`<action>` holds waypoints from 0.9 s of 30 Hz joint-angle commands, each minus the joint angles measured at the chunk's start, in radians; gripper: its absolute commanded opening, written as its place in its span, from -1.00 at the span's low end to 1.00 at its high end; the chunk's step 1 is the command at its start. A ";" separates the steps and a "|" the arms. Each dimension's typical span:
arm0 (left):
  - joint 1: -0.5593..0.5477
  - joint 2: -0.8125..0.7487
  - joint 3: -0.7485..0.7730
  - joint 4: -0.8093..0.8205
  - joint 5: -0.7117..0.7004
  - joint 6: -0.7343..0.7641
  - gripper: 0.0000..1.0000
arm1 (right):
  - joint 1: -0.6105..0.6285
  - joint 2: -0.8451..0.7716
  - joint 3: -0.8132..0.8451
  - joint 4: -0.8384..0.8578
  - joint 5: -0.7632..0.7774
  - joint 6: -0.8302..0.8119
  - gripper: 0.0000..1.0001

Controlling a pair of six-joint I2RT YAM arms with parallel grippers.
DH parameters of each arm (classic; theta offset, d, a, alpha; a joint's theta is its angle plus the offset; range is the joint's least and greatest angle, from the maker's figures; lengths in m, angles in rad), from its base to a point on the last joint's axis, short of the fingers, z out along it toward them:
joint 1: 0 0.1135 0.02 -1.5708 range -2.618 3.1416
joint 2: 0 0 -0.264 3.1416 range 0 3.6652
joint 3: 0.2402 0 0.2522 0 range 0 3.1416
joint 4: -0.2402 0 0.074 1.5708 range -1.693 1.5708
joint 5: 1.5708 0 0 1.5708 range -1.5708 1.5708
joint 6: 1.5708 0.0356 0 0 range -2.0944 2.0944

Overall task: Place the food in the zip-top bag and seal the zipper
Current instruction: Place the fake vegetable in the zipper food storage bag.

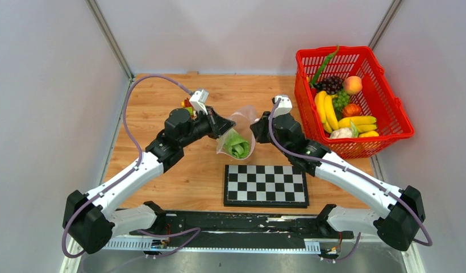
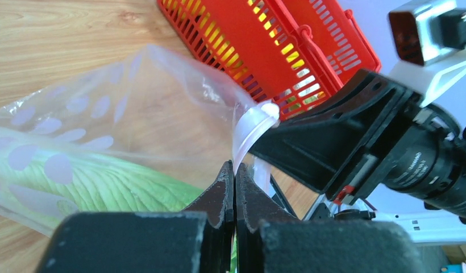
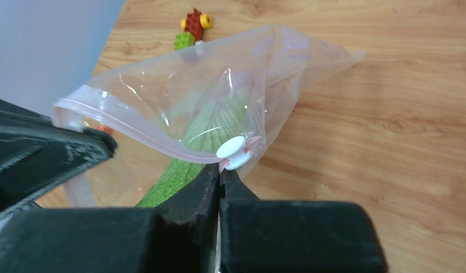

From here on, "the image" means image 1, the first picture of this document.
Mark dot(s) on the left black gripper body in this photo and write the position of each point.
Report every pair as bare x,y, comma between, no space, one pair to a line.
200,128

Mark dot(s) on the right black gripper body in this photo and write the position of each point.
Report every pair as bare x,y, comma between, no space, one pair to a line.
283,145

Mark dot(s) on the green napa cabbage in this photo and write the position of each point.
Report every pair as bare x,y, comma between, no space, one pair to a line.
235,145

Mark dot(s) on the clear zip top bag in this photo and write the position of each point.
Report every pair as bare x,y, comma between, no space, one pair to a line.
244,117

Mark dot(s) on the red plastic basket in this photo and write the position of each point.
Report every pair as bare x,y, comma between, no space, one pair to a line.
375,99

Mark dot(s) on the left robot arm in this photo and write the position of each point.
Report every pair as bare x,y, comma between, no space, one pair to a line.
92,219

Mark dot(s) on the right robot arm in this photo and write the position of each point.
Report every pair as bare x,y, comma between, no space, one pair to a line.
396,215

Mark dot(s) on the colourful toy car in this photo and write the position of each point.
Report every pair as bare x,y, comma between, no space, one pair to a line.
185,104

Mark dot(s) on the yellow banana bunch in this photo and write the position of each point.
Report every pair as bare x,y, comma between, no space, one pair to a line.
363,123
326,112

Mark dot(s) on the black white checkerboard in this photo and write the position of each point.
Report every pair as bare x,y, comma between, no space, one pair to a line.
265,186

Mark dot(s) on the green grapes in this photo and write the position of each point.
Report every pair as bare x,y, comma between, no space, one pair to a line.
341,100

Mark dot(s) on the dark purple grapes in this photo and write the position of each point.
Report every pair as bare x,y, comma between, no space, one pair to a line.
331,85

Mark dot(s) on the red orange fruit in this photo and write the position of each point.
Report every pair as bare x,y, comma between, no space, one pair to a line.
351,110

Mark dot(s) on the long green pepper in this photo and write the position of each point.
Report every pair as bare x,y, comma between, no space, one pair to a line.
326,60

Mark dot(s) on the orange peach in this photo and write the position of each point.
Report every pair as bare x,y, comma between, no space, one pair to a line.
352,85

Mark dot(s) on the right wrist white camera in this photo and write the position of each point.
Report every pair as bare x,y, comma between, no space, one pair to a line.
282,105

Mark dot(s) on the wrist white camera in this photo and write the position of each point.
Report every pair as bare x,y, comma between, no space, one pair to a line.
198,101
282,105

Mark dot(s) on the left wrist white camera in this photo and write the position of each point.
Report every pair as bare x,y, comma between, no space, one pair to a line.
198,101

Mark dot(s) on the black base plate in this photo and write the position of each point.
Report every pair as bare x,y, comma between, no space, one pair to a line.
253,232

